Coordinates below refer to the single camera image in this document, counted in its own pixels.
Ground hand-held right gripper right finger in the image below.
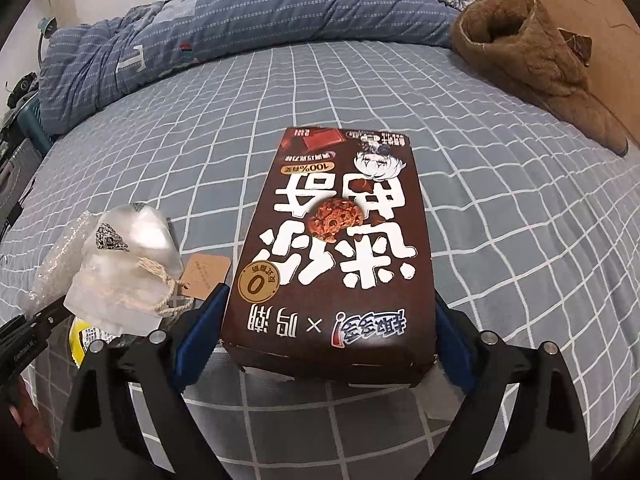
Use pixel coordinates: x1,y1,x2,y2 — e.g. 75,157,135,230
432,291,593,480

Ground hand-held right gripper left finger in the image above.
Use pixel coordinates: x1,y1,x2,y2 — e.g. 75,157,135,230
56,284,232,480

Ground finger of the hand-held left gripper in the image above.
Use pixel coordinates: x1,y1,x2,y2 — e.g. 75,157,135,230
15,310,71,348
0,305,63,335

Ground yellow snack packet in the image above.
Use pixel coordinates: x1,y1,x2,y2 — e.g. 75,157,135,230
67,315,108,368

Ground clear bubble wrap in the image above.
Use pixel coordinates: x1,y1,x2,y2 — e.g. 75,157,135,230
30,210,101,311

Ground brown paper tag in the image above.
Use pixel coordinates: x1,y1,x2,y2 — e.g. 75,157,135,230
175,254,232,300

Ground frosted drawstring pouch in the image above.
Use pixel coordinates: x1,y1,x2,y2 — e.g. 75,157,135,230
65,203,182,335

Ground brown cookie box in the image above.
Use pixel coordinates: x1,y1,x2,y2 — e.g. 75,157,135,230
220,126,433,380

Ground person's left hand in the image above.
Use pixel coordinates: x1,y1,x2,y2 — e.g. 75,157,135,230
0,377,36,443

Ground grey suitcase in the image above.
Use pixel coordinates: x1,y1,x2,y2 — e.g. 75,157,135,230
0,135,38,241

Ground grey checked bed sheet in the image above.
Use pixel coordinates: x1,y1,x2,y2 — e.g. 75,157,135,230
0,35,640,480

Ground teal suitcase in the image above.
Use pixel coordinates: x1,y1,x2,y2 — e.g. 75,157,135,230
17,97,53,151

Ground black bag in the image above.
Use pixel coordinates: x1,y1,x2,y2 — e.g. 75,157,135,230
2,74,38,111

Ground brown fleece garment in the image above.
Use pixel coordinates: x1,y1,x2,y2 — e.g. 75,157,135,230
450,0,630,157

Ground blue desk lamp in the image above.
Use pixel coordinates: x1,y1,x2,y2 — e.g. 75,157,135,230
35,16,62,78

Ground brown patterned cloth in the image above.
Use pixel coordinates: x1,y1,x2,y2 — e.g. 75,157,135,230
559,29,594,67

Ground blue striped quilt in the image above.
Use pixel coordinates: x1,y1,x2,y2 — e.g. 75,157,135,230
37,0,463,136

